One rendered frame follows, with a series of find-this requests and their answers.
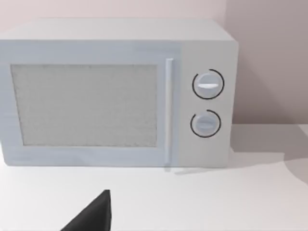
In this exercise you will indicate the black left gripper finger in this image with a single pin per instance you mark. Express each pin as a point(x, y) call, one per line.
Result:
point(97, 214)

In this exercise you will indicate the pale microwave door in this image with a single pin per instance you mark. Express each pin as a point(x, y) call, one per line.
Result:
point(84, 154)

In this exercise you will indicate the pale microwave oven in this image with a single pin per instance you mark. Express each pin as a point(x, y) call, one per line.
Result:
point(204, 149)

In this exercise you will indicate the small pale microwave knob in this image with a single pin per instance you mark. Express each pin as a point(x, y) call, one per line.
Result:
point(205, 124)

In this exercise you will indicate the large pale microwave knob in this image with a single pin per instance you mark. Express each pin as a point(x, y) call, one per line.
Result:
point(208, 83)

